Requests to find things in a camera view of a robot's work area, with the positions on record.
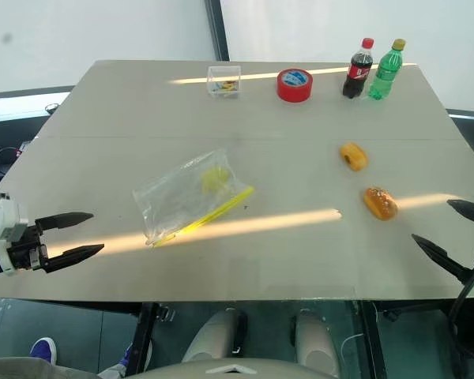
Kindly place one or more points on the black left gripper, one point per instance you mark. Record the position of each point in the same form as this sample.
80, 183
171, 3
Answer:
25, 246

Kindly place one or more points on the orange oblong bread bun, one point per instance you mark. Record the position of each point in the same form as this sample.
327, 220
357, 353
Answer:
381, 205

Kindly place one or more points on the clear zip plastic bag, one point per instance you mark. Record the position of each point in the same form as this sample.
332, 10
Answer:
181, 197

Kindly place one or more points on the red white small gadget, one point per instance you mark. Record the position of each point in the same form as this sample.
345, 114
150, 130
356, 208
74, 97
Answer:
23, 148

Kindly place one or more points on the blue shoe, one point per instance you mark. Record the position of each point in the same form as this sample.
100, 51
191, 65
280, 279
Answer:
44, 349
127, 357

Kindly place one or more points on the black table leg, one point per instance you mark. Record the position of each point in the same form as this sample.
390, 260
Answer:
142, 339
373, 339

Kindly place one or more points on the grey rounded robot knee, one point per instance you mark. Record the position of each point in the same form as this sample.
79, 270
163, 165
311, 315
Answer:
314, 343
213, 335

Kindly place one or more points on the green bottle yellow cap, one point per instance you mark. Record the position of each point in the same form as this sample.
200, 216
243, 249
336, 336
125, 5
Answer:
385, 75

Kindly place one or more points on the cola bottle red cap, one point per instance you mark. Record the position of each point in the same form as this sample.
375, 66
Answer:
357, 73

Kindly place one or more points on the grey robot torso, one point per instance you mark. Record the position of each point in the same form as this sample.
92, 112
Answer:
229, 370

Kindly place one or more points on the small colourful clips pile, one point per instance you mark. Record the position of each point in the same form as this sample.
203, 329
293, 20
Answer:
226, 85

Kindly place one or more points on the red tape roll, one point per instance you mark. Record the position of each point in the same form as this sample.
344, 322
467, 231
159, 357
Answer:
294, 88

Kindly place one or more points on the clear plastic box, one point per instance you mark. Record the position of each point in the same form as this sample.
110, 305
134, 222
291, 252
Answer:
225, 77

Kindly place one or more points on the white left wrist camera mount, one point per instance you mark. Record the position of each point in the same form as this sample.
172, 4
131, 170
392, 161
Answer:
2, 221

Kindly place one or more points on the dark wall post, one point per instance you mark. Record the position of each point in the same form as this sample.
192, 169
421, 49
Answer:
218, 31

